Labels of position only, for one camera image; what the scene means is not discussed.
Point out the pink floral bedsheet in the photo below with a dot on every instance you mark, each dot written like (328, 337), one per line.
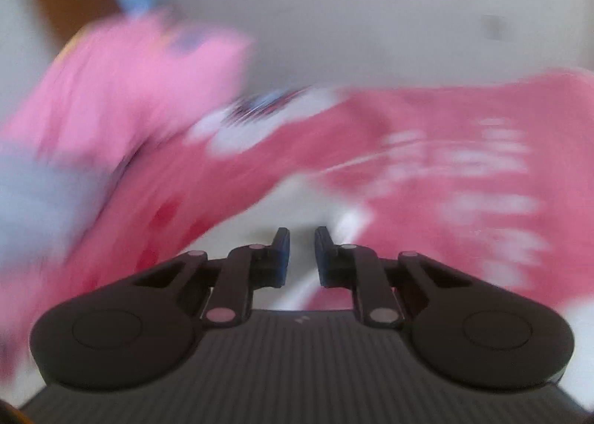
(441, 118)

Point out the pink grey floral quilt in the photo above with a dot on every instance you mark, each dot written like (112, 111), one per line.
(116, 95)

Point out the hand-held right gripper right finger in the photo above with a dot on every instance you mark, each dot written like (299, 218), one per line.
(322, 261)

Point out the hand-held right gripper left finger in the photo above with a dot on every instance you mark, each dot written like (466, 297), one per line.
(282, 261)

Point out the white knit sweater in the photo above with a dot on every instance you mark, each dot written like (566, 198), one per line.
(301, 206)

